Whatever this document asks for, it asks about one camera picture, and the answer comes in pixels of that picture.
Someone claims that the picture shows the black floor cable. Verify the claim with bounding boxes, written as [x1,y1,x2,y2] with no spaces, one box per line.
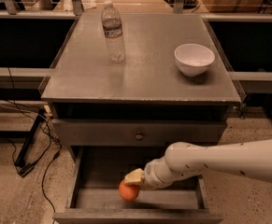
[0,67,64,215]

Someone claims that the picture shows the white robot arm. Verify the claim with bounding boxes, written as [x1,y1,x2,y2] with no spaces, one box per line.
[124,139,272,190]

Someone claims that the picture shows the black metal stand leg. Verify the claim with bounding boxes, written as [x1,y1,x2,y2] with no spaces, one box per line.
[14,109,45,177]

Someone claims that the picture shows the closed top drawer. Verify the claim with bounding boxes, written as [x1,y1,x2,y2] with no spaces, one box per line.
[52,119,226,147]

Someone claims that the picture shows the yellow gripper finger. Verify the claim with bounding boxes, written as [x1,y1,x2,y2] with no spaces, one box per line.
[124,168,144,186]

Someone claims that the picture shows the clear plastic water bottle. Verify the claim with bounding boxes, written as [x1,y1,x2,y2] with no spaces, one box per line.
[101,0,125,63]

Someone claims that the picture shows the white crumpled cloth background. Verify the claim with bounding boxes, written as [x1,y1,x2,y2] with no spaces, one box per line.
[61,0,97,11]

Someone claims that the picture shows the black cable bundle background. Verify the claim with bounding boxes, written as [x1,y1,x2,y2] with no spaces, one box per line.
[158,0,202,10]

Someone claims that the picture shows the orange fruit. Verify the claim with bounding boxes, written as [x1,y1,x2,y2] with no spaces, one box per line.
[119,181,139,202]

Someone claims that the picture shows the open middle drawer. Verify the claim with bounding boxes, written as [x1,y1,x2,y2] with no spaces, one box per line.
[53,147,222,224]

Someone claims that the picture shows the grey wooden drawer cabinet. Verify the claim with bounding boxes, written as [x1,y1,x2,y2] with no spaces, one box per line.
[37,12,247,224]

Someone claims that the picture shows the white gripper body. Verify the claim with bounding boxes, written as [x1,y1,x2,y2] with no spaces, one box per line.
[141,160,163,190]

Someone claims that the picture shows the white ceramic bowl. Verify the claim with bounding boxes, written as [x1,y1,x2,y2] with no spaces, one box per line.
[174,44,215,77]

